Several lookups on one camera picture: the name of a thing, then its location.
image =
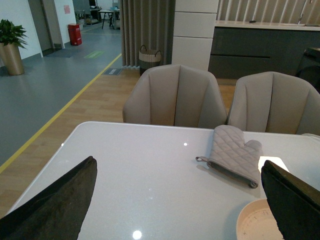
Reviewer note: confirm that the beige upholstered chair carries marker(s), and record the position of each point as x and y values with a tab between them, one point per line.
273	102
176	95

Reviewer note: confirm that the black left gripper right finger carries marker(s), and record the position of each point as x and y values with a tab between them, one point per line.
294	204

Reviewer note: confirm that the white pillar cabinet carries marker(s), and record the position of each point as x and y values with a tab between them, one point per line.
194	25

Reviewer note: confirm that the round beige plate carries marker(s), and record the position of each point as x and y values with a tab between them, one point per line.
256	222

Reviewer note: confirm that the distant table with legs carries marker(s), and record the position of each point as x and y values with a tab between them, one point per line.
113	17

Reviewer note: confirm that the potted green plant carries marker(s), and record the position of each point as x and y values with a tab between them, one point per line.
11	39

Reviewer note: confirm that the dark grey counter cabinet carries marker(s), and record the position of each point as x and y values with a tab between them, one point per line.
241	51

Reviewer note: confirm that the white folded cloth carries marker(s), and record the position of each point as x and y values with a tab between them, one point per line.
311	135

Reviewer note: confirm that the grey quilted oven mitt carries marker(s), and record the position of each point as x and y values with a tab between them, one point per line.
232	153

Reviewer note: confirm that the left beige upholstered chair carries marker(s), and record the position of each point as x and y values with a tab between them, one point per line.
176	95

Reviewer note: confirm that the grey pleated curtain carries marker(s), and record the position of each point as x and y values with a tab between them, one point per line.
149	23

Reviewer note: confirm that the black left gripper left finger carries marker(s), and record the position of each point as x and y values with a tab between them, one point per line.
58	211

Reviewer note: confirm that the woven basket with handles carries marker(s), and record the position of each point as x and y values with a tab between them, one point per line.
148	58

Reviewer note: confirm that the right beige upholstered chair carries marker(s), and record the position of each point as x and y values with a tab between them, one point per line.
273	102

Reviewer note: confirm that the red cabinet box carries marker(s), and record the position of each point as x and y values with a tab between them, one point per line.
74	34

